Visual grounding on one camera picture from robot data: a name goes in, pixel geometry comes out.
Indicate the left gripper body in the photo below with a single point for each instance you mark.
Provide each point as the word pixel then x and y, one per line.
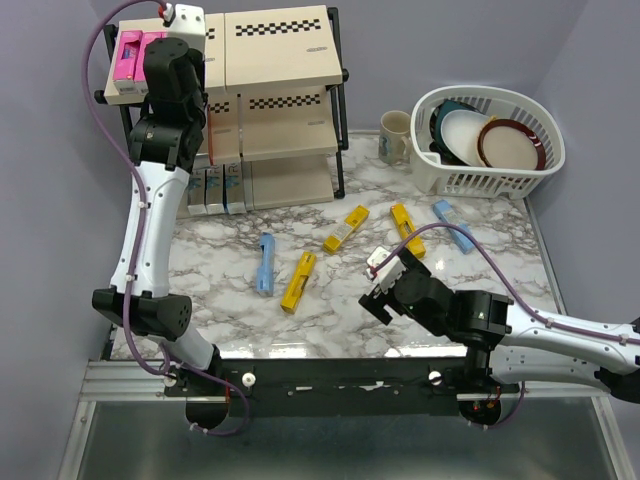
pixel 197 112

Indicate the light blue toothpaste box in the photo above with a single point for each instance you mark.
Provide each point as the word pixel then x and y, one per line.
pixel 265 272

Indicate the pink toothpaste box diagonal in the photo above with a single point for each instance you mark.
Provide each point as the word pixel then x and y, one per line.
pixel 125 62

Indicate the light blue box far right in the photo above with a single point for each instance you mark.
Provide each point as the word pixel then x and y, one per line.
pixel 446 213

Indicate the white plastic dish basket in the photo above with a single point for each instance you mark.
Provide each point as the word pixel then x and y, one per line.
pixel 431 174

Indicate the dark teal bowl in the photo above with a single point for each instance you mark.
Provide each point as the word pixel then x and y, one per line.
pixel 437 117

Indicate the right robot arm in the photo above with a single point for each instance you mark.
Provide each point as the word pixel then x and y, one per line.
pixel 507 342

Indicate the metallic blue toothpaste box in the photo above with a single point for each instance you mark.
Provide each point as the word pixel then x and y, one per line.
pixel 196 194
pixel 234 188
pixel 214 190

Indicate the black base bar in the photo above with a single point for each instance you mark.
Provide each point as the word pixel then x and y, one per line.
pixel 307 387

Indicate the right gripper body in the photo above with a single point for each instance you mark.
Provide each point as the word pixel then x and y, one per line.
pixel 374 302

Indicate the red rimmed plate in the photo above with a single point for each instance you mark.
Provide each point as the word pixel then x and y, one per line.
pixel 508 144

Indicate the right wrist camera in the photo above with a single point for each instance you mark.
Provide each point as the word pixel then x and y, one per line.
pixel 383 269

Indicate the yellow toothpaste box lower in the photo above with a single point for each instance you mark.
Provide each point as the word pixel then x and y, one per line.
pixel 297 283

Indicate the pink toothpaste box long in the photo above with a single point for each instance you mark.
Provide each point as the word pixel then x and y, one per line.
pixel 140 82

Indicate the yellow toothpaste box middle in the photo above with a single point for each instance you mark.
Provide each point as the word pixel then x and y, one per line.
pixel 345 229

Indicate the yellow toothpaste box right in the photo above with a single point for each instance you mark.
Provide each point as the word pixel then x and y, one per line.
pixel 405 227

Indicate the beige three-tier shelf rack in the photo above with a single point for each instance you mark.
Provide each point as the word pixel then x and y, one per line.
pixel 275 86

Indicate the cream ceramic mug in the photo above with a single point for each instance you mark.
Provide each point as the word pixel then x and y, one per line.
pixel 394 137

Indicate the white plate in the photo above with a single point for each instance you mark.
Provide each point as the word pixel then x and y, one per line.
pixel 460 130

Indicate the yellow toothpaste box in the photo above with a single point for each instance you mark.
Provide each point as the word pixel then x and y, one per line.
pixel 297 283
pixel 345 229
pixel 405 227

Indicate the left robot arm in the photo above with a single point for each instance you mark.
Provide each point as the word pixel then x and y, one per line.
pixel 163 145

